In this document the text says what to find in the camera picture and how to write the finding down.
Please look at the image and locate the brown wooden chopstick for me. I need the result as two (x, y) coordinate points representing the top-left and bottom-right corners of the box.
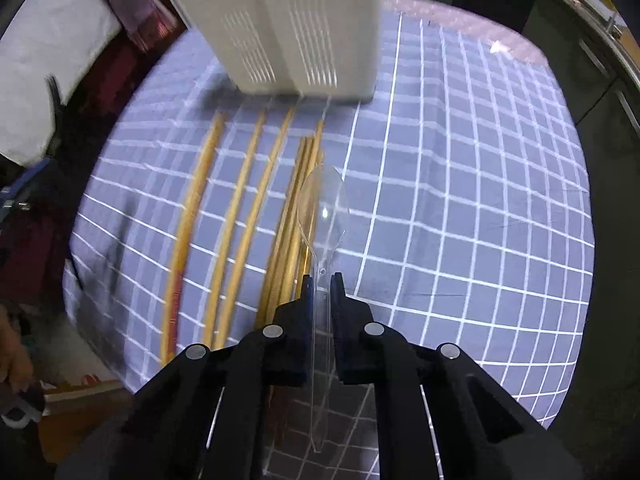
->
(255, 136), (312, 328)
(278, 119), (324, 306)
(292, 150), (322, 299)

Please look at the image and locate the light wooden chopstick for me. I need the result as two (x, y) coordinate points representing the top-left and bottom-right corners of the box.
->
(213, 106), (296, 350)
(203, 110), (267, 349)

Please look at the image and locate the clear plastic spoon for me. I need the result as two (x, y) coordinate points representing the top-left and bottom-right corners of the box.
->
(309, 164), (349, 453)

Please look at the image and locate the red-tipped wooden chopstick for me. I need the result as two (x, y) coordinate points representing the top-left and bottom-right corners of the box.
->
(160, 113), (227, 366)

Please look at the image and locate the person's left hand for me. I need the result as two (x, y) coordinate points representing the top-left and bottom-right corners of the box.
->
(0, 306), (34, 393)

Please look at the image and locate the blue checkered tablecloth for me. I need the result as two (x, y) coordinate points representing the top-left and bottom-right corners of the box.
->
(62, 0), (597, 480)

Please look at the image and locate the white slotted utensil holder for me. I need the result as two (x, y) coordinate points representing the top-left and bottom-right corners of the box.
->
(170, 0), (382, 101)

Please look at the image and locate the pink patterned cloth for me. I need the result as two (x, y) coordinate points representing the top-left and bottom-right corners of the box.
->
(383, 0), (549, 67)

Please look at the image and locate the purple plaid apron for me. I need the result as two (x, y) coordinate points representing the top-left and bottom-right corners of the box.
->
(105, 0), (178, 51)

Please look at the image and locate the white hanging sheet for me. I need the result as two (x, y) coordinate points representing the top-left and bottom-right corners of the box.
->
(1, 0), (120, 166)

